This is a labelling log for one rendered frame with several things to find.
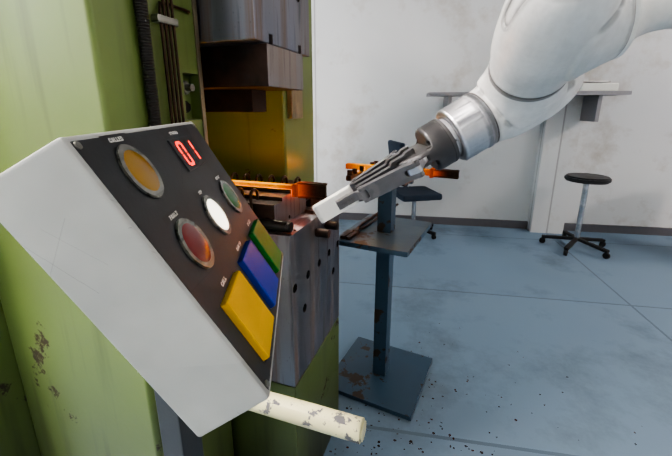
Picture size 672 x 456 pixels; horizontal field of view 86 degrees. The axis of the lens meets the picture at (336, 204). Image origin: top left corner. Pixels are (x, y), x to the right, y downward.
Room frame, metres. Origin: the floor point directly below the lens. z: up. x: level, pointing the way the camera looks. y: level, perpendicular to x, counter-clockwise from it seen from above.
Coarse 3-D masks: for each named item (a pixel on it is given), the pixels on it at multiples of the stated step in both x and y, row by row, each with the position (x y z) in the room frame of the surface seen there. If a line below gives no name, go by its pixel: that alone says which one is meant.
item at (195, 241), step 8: (184, 224) 0.34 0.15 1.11; (184, 232) 0.33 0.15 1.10; (192, 232) 0.34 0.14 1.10; (200, 232) 0.36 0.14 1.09; (192, 240) 0.33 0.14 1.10; (200, 240) 0.35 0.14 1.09; (192, 248) 0.32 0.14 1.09; (200, 248) 0.34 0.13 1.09; (208, 248) 0.35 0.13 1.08; (200, 256) 0.33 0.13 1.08; (208, 256) 0.34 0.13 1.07
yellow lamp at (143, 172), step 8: (128, 152) 0.33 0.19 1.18; (136, 152) 0.35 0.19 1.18; (128, 160) 0.32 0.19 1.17; (136, 160) 0.34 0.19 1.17; (144, 160) 0.35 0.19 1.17; (128, 168) 0.32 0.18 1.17; (136, 168) 0.33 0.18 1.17; (144, 168) 0.34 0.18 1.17; (152, 168) 0.36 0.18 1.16; (136, 176) 0.32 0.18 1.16; (144, 176) 0.33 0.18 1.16; (152, 176) 0.34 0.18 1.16; (144, 184) 0.32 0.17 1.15; (152, 184) 0.33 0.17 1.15
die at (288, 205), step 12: (240, 192) 1.00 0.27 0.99; (264, 192) 1.00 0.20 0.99; (276, 192) 1.00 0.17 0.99; (288, 192) 0.99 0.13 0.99; (264, 204) 0.91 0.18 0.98; (276, 204) 0.91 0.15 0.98; (288, 204) 0.97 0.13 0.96; (300, 204) 1.05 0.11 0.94; (264, 216) 0.91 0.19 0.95; (276, 216) 0.90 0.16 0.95; (288, 216) 0.97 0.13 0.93
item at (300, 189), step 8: (240, 184) 1.06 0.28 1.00; (248, 184) 1.05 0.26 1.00; (256, 184) 1.04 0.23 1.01; (264, 184) 1.03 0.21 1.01; (272, 184) 1.02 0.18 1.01; (280, 184) 1.02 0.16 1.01; (288, 184) 1.02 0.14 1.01; (296, 184) 0.99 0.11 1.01; (304, 184) 0.99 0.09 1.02; (312, 184) 0.98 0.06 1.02; (320, 184) 0.97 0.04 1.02; (296, 192) 0.99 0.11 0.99; (304, 192) 1.00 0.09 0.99; (312, 192) 0.99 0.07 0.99; (320, 192) 0.98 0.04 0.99
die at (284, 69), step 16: (208, 48) 0.95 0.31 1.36; (224, 48) 0.93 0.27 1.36; (240, 48) 0.92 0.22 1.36; (256, 48) 0.90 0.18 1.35; (272, 48) 0.92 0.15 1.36; (208, 64) 0.95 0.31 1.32; (224, 64) 0.93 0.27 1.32; (240, 64) 0.92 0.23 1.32; (256, 64) 0.91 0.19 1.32; (272, 64) 0.92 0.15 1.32; (288, 64) 1.00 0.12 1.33; (208, 80) 0.95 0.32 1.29; (224, 80) 0.94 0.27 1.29; (240, 80) 0.92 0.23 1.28; (256, 80) 0.91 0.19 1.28; (272, 80) 0.91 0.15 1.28; (288, 80) 0.99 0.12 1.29
